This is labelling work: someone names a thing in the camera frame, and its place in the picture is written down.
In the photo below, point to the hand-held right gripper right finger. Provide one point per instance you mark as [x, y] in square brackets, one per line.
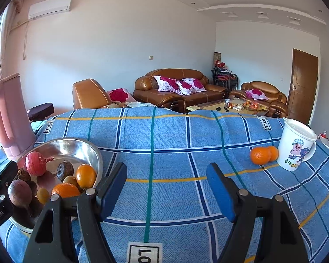
[220, 191]

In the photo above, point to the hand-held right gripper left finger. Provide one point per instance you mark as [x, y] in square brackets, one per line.
[115, 189]

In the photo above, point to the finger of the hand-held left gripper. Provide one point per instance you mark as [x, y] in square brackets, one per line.
[5, 174]

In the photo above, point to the dark brown stemmed fruit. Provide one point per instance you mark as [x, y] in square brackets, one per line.
[23, 174]

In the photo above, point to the red pomegranate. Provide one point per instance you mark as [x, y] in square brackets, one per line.
[35, 164]

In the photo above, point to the large orange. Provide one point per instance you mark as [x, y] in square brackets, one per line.
[85, 176]

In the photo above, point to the small yellow-brown fruit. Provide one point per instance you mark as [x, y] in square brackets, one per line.
[43, 195]

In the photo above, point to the rough brown round fruit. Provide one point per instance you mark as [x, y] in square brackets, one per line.
[65, 171]

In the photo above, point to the steel bowl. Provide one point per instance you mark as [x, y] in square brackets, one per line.
[71, 148]

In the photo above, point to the purple oval fruit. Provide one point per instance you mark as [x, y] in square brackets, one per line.
[19, 193]

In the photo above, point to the small olive-green fruit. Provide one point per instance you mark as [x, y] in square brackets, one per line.
[70, 180]

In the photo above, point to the small tangerine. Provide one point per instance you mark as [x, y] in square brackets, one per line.
[274, 153]
[259, 156]

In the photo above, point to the blue plaid tablecloth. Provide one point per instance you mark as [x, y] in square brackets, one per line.
[181, 148]

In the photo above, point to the pink electric kettle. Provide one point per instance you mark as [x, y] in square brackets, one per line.
[13, 115]

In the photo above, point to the dark padded stool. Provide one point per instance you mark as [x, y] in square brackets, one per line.
[41, 111]

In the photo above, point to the white cloth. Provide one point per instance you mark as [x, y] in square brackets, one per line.
[138, 104]

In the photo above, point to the wooden coffee table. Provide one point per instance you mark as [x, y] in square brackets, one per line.
[205, 105]

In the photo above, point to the white cartoon-print mug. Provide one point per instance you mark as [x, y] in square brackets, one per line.
[290, 137]

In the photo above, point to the pile of snacks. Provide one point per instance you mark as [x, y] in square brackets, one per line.
[246, 105]

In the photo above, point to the pink pillow red flower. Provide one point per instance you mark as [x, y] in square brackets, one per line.
[119, 95]

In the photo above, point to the plain brown leather armchair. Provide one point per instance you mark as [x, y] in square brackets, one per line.
[87, 93]

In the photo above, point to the brown leather three-seat sofa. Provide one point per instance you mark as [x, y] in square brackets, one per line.
[145, 93]

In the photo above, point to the white pillow red flowers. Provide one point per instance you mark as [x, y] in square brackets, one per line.
[256, 94]
[167, 83]
[196, 85]
[185, 89]

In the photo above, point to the tufted brown leather armchair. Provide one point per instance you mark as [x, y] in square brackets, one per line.
[274, 93]

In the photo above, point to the stack of dark chairs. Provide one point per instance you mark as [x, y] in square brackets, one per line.
[224, 79]

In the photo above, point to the red plush items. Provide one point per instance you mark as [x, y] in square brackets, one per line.
[220, 64]

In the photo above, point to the brown wooden door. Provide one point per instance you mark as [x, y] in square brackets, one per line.
[301, 87]

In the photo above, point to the tall patterned cylinder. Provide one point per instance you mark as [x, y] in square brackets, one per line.
[217, 56]

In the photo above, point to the white air conditioner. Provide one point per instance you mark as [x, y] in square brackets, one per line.
[49, 6]

